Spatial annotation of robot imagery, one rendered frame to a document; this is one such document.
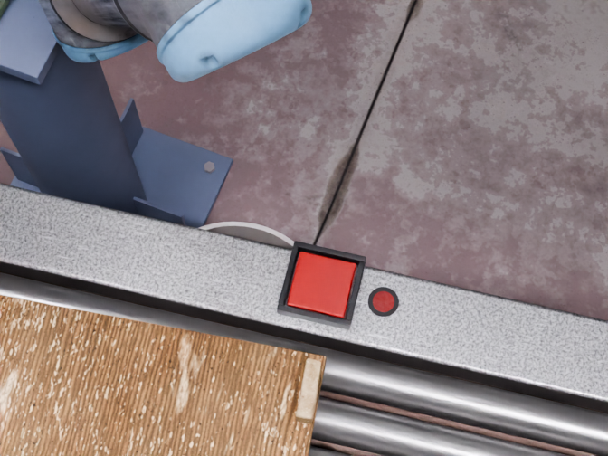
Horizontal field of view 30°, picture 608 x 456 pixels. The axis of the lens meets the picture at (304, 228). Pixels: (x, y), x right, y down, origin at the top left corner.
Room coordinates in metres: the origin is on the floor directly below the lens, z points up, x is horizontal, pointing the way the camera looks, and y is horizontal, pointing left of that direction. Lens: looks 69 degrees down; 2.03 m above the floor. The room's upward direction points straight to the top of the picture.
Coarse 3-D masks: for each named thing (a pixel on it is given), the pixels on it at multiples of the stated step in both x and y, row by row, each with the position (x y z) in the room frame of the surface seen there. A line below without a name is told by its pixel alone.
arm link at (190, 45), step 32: (64, 0) 0.59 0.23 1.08; (96, 0) 0.53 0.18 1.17; (128, 0) 0.44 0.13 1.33; (160, 0) 0.41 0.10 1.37; (192, 0) 0.41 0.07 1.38; (224, 0) 0.41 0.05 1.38; (256, 0) 0.41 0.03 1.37; (288, 0) 0.42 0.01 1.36; (64, 32) 0.60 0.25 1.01; (96, 32) 0.57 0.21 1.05; (128, 32) 0.58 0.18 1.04; (160, 32) 0.40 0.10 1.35; (192, 32) 0.39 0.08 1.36; (224, 32) 0.39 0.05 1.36; (256, 32) 0.39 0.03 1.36; (288, 32) 0.40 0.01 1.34; (192, 64) 0.38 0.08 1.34; (224, 64) 0.38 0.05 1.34
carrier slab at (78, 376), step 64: (0, 320) 0.31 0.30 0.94; (64, 320) 0.31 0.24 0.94; (128, 320) 0.31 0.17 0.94; (0, 384) 0.25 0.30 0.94; (64, 384) 0.25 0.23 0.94; (128, 384) 0.25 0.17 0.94; (192, 384) 0.25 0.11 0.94; (256, 384) 0.25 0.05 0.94; (320, 384) 0.25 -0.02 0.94; (0, 448) 0.18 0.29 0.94; (64, 448) 0.18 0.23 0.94; (128, 448) 0.18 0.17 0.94; (192, 448) 0.18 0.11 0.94; (256, 448) 0.18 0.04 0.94
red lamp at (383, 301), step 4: (380, 292) 0.35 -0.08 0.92; (384, 292) 0.35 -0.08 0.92; (388, 292) 0.35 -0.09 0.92; (376, 296) 0.34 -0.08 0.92; (380, 296) 0.34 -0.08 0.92; (384, 296) 0.34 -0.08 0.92; (388, 296) 0.34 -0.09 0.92; (392, 296) 0.34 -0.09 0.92; (376, 300) 0.34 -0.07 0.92; (380, 300) 0.34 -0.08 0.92; (384, 300) 0.34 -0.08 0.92; (388, 300) 0.34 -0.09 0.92; (392, 300) 0.34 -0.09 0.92; (376, 304) 0.34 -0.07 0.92; (380, 304) 0.34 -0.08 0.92; (384, 304) 0.34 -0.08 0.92; (388, 304) 0.34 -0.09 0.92; (392, 304) 0.34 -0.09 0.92; (376, 308) 0.33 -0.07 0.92; (380, 308) 0.33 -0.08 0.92; (384, 308) 0.33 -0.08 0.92; (388, 308) 0.33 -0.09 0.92; (392, 308) 0.33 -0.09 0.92
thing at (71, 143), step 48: (0, 48) 0.66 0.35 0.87; (48, 48) 0.66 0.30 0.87; (0, 96) 0.72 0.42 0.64; (48, 96) 0.71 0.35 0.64; (96, 96) 0.76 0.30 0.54; (48, 144) 0.71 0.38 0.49; (96, 144) 0.74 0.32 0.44; (144, 144) 0.93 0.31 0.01; (48, 192) 0.72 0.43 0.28; (96, 192) 0.72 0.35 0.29; (144, 192) 0.82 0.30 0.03; (192, 192) 0.83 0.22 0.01
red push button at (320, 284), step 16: (304, 256) 0.38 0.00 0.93; (320, 256) 0.38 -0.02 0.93; (304, 272) 0.36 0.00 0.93; (320, 272) 0.36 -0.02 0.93; (336, 272) 0.36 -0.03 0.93; (352, 272) 0.37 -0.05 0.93; (304, 288) 0.35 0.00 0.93; (320, 288) 0.35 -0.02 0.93; (336, 288) 0.35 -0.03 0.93; (288, 304) 0.33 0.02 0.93; (304, 304) 0.33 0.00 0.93; (320, 304) 0.33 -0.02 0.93; (336, 304) 0.33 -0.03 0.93
